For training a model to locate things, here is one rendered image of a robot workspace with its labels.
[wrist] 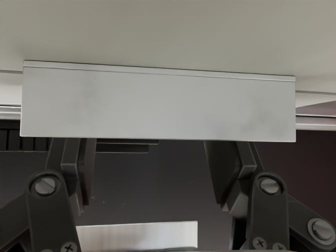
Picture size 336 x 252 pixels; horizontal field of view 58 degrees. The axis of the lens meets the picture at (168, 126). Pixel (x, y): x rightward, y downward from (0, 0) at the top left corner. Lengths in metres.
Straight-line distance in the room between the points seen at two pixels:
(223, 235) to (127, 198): 0.26
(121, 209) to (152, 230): 0.51
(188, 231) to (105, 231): 0.06
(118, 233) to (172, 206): 0.54
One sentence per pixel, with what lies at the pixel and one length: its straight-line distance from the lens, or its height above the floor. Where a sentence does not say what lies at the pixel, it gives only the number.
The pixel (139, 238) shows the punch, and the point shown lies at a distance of 0.23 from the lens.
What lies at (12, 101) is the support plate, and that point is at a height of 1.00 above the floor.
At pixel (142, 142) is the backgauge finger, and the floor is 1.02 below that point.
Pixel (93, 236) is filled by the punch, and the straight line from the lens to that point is 0.23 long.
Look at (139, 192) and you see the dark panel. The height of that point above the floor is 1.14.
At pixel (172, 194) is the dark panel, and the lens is 0.75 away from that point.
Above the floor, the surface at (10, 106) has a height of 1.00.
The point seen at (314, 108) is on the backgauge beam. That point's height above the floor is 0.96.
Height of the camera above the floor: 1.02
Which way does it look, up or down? 4 degrees down
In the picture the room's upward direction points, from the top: 179 degrees counter-clockwise
